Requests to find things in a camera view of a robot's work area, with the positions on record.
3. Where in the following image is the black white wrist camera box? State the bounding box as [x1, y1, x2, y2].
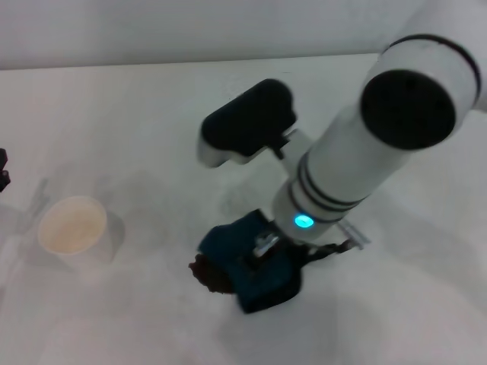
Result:
[195, 78, 298, 169]

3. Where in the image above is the black water stain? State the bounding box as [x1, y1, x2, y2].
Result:
[187, 252, 239, 297]

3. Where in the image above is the white paper cup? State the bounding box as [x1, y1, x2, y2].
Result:
[37, 195, 115, 275]

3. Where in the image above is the blue rag with black edge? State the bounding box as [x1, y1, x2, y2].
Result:
[196, 210, 305, 315]

